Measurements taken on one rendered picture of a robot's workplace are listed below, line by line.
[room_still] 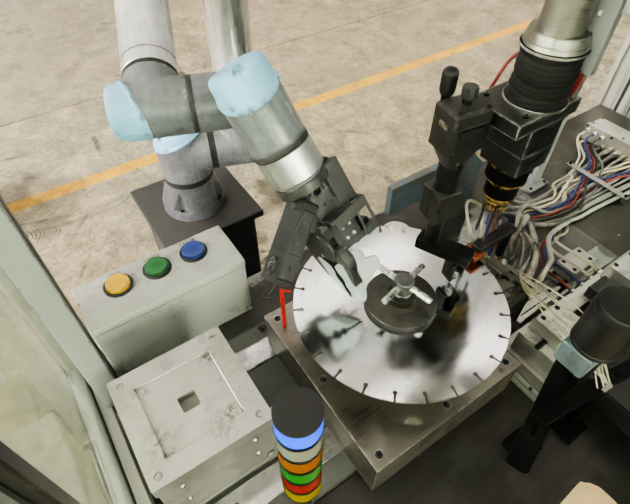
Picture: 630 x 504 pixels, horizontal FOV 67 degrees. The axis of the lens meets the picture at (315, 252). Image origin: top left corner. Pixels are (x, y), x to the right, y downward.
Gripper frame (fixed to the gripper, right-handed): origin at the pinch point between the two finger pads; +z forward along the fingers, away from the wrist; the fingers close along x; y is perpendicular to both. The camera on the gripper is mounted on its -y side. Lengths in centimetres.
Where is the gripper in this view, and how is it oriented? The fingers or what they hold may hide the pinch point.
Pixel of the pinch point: (355, 297)
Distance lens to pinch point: 70.3
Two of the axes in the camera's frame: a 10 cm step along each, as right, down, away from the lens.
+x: -5.3, -1.9, 8.3
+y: 7.0, -6.4, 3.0
